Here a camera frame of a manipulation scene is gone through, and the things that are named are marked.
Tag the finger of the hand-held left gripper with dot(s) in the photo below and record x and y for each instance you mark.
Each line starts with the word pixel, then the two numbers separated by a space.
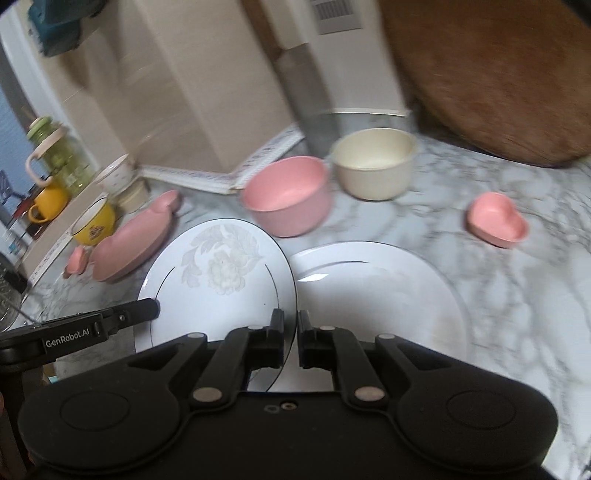
pixel 136 311

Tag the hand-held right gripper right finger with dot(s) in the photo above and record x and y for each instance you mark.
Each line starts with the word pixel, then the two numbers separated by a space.
pixel 305 336

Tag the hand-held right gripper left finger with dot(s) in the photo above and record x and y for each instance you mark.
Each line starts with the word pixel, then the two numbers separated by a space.
pixel 276 333

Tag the small pink dish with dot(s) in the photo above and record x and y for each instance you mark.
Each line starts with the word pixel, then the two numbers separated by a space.
pixel 77 262

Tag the white floral plate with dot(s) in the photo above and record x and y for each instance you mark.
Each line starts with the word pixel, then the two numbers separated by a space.
pixel 217 277

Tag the pink heart dish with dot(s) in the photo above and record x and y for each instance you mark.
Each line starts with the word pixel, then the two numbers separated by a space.
pixel 498 221

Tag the long pink plate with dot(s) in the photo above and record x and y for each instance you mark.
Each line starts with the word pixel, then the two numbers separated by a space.
pixel 131 242

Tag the plain white plate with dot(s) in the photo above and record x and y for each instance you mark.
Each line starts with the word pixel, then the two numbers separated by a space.
pixel 378 300

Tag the yellow printed cup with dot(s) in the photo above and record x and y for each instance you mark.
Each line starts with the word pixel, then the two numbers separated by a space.
pixel 94 226

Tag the small cream cup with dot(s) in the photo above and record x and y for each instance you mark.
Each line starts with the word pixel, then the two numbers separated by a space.
pixel 133 196

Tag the pink bowl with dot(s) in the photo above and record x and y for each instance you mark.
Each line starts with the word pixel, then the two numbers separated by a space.
pixel 288 198

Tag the yellow mug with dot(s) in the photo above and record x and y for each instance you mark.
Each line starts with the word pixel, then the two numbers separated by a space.
pixel 51 203

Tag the white patterned cup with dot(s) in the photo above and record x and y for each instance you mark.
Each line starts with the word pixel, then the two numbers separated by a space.
pixel 115 173

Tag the green lidded jar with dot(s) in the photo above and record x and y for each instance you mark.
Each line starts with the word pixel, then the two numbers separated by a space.
pixel 62 154

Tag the cream bowl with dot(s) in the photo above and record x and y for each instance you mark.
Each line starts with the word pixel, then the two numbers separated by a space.
pixel 374 161

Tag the steel cleaver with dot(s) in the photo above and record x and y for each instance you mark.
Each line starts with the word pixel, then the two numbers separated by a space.
pixel 309 101

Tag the teal cloth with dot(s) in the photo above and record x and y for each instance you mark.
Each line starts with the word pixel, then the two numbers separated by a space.
pixel 60 23

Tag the white vent grille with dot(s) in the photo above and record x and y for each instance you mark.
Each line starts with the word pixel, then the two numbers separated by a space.
pixel 334 14

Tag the round wooden cutting board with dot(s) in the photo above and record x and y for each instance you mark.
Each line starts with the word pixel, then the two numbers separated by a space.
pixel 498 74

